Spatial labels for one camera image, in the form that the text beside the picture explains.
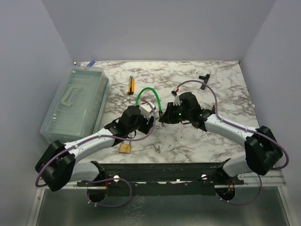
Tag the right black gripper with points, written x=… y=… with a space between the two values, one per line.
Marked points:
x=168 y=116

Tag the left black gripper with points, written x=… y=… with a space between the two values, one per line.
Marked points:
x=146 y=127

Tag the brass padlock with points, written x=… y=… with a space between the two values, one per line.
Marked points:
x=125 y=147

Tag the green cable lock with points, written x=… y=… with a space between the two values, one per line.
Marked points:
x=152 y=93

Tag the spare silver keys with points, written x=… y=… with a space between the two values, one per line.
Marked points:
x=157 y=149

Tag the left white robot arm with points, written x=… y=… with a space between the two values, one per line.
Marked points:
x=60 y=163

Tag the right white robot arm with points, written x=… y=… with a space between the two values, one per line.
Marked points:
x=261 y=152

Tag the yellow utility knife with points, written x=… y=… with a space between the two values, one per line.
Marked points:
x=131 y=86

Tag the clear plastic storage box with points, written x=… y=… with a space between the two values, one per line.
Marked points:
x=77 y=108

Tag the black T-shaped tool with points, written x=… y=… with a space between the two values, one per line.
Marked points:
x=205 y=79

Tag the blue pen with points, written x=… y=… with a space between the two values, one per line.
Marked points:
x=90 y=64

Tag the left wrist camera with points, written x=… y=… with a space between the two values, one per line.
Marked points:
x=146 y=110

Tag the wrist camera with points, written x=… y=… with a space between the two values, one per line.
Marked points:
x=176 y=101
x=146 y=110

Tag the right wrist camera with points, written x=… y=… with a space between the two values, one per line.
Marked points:
x=176 y=101

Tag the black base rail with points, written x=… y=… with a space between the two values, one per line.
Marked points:
x=162 y=179

